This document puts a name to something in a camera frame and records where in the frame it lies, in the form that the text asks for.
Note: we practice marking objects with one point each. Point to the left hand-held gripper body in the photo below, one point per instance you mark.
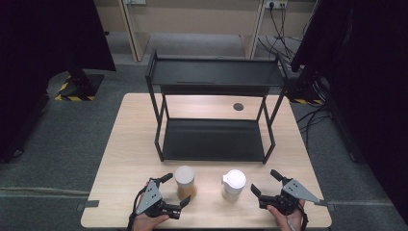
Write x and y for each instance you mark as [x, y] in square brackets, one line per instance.
[150, 197]

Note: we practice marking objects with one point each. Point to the grey round table grommet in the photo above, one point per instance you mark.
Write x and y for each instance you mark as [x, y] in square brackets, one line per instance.
[238, 107]

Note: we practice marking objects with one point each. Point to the white wall power outlet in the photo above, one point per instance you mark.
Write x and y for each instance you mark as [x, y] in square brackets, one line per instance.
[275, 4]

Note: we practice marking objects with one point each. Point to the beige desk leg panel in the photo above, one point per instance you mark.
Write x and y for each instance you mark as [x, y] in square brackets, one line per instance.
[136, 35]
[253, 38]

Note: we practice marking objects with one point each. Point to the person's right hand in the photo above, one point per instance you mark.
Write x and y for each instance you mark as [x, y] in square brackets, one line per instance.
[288, 222]

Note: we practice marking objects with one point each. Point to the black curtain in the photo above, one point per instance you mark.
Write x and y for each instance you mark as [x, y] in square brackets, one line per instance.
[48, 48]
[369, 80]

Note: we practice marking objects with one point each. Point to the grey floor tape piece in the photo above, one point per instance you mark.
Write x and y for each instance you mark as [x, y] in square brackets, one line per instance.
[88, 204]
[325, 204]

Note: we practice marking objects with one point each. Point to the black metal two-tier rack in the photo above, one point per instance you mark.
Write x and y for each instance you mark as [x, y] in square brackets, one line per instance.
[208, 141]

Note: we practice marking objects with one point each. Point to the black stand base striped tape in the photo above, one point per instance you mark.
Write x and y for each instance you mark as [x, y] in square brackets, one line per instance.
[81, 88]
[304, 93]

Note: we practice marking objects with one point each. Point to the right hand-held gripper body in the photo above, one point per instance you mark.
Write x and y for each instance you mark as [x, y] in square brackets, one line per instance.
[293, 191]

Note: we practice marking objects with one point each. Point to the beige powder jar spouted lid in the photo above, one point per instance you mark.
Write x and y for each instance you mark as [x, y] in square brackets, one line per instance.
[234, 183]

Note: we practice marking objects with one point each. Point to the orange powder jar white lid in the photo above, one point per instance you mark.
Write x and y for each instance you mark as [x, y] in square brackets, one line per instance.
[185, 179]

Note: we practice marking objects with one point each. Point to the person's left hand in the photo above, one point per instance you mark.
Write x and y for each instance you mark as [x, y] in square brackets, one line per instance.
[146, 222]

